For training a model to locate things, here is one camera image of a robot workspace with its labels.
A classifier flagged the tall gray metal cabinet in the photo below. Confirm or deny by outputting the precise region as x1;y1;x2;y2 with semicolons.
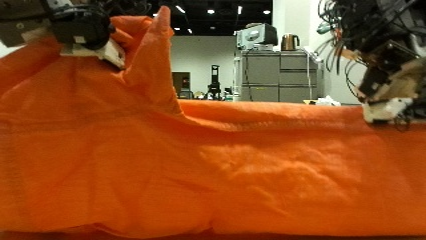
238;49;326;104

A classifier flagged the orange button shirt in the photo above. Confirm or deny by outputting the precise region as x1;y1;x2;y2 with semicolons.
0;5;426;240

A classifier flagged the black hand cable bundle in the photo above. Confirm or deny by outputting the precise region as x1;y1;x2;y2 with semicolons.
315;0;378;101

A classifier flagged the copper electric kettle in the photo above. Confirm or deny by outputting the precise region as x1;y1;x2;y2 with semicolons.
281;33;302;53

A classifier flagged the brown door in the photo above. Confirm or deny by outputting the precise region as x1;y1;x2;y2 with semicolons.
171;71;191;98

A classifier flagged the gray box machine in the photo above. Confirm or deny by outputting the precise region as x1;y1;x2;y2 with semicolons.
235;22;279;52

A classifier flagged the white power strip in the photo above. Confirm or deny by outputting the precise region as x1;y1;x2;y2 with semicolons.
302;46;325;65

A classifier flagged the black camera tripod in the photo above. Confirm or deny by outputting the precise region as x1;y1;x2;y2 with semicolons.
203;64;223;101

